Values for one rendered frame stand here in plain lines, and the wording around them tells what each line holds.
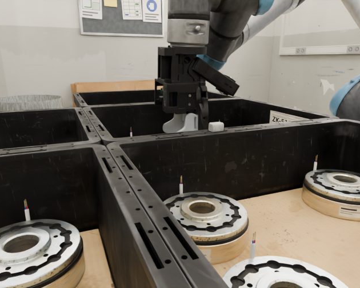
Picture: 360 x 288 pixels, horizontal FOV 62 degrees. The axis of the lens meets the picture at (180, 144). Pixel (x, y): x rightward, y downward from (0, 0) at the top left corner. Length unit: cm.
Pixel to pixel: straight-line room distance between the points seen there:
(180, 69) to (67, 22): 283
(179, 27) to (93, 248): 37
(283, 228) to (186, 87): 29
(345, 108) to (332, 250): 44
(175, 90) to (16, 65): 285
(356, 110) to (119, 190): 59
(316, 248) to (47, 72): 312
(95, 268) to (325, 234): 26
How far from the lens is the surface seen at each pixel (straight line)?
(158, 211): 20
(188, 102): 56
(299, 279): 26
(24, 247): 34
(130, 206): 21
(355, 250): 39
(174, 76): 55
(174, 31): 55
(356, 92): 75
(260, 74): 436
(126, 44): 345
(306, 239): 38
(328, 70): 384
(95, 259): 34
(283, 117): 66
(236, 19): 61
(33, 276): 28
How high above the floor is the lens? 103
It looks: 16 degrees down
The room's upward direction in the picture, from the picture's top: straight up
